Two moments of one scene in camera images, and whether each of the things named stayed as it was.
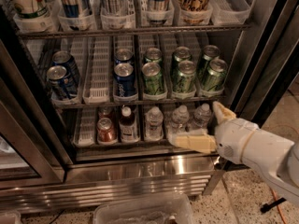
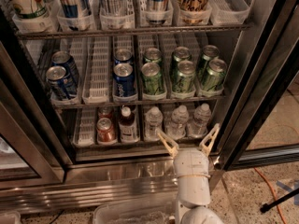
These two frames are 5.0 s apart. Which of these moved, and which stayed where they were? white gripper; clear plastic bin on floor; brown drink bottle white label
Moved: white gripper
Stayed: clear plastic bin on floor; brown drink bottle white label
